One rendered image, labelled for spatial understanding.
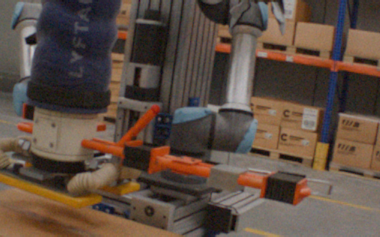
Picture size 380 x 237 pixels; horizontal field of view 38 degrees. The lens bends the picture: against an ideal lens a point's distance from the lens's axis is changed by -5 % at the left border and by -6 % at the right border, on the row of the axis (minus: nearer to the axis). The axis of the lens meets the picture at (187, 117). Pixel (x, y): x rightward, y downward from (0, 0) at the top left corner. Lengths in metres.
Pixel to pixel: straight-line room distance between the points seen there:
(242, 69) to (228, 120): 0.18
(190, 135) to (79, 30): 0.57
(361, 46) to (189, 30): 6.48
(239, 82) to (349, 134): 6.55
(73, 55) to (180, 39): 0.68
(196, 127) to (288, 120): 6.88
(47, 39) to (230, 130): 0.67
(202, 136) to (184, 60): 0.33
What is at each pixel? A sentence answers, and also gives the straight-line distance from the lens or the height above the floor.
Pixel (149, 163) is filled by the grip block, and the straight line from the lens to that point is 1.34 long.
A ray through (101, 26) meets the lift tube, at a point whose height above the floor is 1.48.
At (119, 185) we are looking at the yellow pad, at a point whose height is 1.07.
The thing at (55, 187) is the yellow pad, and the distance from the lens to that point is 1.41.
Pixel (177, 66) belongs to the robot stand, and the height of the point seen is 1.39.
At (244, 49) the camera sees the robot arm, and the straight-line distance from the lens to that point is 1.87.
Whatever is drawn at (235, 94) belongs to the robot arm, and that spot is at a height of 1.33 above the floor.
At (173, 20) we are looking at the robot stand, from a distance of 2.02.
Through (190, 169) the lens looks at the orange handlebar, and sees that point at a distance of 1.30.
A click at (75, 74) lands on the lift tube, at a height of 1.36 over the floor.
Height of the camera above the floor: 1.45
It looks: 7 degrees down
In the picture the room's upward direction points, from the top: 8 degrees clockwise
